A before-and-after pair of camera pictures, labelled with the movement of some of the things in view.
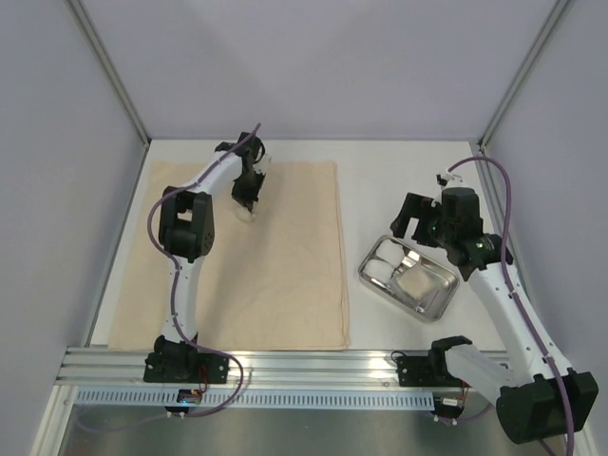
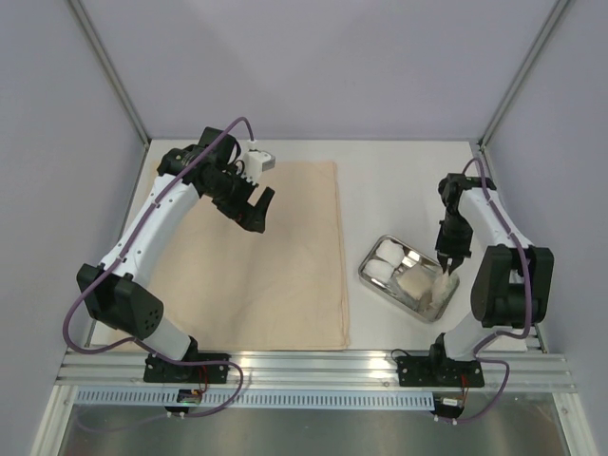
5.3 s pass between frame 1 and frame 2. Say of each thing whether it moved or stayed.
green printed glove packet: stayed
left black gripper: moved
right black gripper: moved
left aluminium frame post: stayed
